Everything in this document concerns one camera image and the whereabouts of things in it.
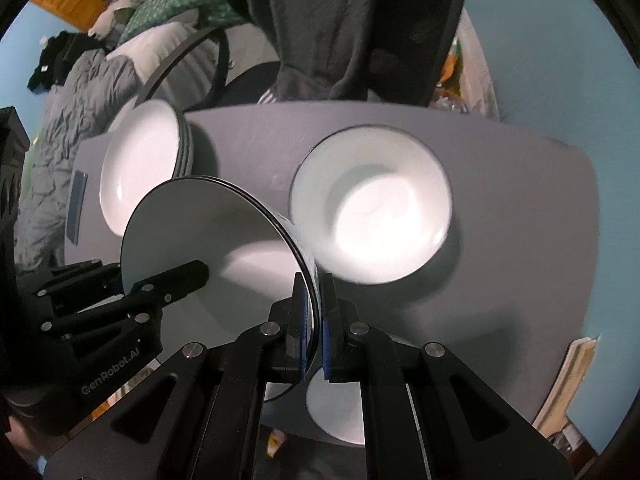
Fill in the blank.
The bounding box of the white ribbed bowl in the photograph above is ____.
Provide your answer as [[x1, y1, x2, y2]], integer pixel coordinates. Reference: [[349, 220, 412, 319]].
[[119, 174, 321, 403], [306, 368, 366, 446], [288, 125, 454, 285]]

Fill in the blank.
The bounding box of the white plate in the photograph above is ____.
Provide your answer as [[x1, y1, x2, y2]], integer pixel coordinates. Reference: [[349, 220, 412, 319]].
[[99, 100, 194, 236]]

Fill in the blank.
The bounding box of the left hand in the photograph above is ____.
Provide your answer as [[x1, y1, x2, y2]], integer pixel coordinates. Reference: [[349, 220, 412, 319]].
[[6, 416, 68, 468]]

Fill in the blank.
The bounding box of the black smartphone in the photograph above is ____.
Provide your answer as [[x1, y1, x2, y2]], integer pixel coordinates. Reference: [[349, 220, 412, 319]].
[[65, 170, 88, 245]]

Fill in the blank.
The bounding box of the grey rumpled duvet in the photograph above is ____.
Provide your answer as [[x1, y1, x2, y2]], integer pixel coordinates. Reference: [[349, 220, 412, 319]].
[[14, 50, 140, 274]]

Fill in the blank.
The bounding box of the black clothes pile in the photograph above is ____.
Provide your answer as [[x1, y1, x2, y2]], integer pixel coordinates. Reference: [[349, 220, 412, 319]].
[[27, 32, 103, 93]]

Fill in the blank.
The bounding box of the dark grey hoodie on chair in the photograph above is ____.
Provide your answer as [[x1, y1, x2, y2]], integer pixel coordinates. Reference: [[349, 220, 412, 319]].
[[227, 0, 464, 106]]

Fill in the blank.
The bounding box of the green checkered tablecloth table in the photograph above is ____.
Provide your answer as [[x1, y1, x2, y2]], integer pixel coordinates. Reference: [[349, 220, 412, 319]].
[[118, 0, 246, 46]]

